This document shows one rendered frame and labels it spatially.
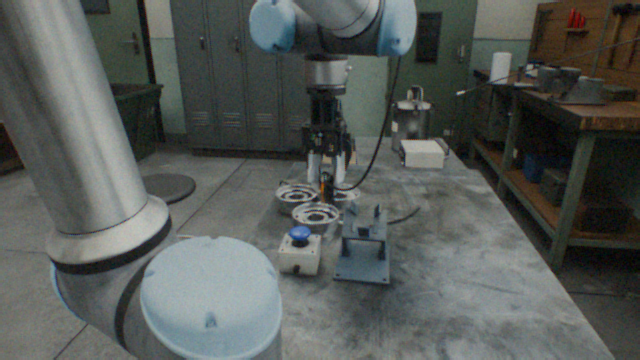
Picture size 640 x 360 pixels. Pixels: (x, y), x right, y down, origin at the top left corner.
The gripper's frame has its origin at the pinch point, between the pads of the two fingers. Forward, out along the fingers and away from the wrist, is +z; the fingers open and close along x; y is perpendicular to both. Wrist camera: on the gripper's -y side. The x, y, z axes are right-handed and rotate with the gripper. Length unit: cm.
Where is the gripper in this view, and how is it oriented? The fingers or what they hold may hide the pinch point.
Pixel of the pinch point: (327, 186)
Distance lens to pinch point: 77.3
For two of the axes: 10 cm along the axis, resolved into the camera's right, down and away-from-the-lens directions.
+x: 9.9, 0.6, -1.6
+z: 0.0, 9.3, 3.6
